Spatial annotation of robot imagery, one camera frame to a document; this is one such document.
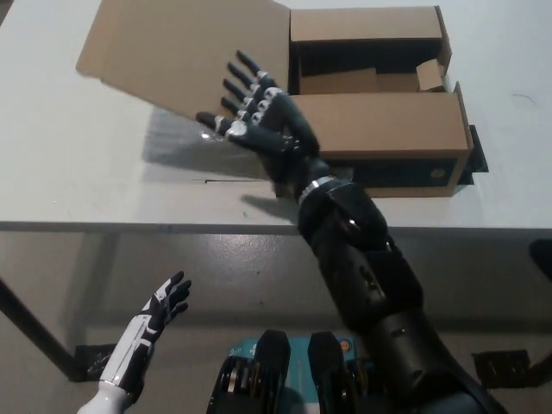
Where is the black teal robot body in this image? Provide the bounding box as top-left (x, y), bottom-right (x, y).
top-left (209, 328), bottom-right (376, 414)

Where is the black table leg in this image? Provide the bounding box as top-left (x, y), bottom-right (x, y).
top-left (0, 275), bottom-right (85, 383)

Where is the small cardboard inner box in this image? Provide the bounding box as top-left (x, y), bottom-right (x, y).
top-left (415, 59), bottom-right (448, 93)

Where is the black floor tape patch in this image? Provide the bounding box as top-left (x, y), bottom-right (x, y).
top-left (72, 343), bottom-right (114, 383)
top-left (471, 348), bottom-right (532, 388)

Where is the brown cardboard storage box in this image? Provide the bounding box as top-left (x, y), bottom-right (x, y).
top-left (75, 0), bottom-right (475, 200)

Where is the clear plastic sheet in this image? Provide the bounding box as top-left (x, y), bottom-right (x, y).
top-left (144, 107), bottom-right (277, 185)

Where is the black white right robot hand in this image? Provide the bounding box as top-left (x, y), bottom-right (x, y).
top-left (195, 50), bottom-right (333, 200)

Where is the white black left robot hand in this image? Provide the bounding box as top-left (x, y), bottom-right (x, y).
top-left (99, 270), bottom-right (193, 392)

